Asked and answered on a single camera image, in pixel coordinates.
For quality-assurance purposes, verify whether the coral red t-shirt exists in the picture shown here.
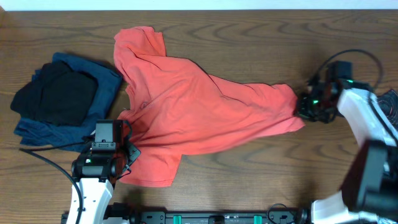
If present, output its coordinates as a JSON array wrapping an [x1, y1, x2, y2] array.
[[114, 26, 304, 187]]

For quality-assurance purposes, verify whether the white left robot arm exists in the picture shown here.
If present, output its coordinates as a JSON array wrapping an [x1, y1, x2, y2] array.
[[62, 142, 141, 224]]

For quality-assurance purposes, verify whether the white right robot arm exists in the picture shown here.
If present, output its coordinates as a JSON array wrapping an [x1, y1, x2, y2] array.
[[297, 79, 397, 223]]

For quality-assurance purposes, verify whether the dark patterned garment pile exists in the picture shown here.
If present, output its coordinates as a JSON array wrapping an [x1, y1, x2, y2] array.
[[377, 89, 398, 130]]

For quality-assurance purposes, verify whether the folded navy blue garment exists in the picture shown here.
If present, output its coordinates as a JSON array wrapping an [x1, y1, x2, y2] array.
[[14, 52, 122, 152]]

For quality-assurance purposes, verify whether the folded black garment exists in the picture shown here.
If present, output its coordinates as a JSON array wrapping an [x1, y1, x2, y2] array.
[[11, 61, 98, 126]]

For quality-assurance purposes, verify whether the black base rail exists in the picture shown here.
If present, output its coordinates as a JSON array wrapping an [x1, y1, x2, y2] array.
[[79, 203, 312, 224]]

